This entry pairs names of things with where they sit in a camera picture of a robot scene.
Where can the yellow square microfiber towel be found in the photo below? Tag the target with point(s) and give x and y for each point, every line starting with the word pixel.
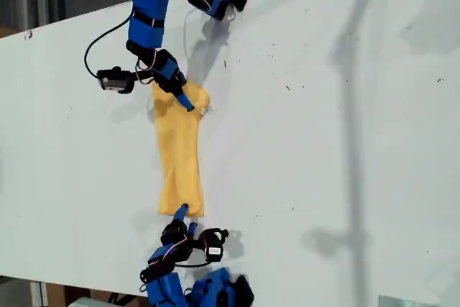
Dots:
pixel 179 163

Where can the white box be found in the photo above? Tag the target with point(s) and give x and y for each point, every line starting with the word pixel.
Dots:
pixel 86 303

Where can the white table leg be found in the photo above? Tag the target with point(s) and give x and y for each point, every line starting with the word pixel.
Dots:
pixel 39 296

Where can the brown cardboard piece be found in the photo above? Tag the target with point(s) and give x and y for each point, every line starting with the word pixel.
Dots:
pixel 6 32

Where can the short black camera stalk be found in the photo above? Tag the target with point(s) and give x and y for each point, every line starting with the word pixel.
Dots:
pixel 196 244
pixel 143 77

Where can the black camera box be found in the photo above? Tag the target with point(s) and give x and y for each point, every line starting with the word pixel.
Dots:
pixel 115 82
pixel 213 246

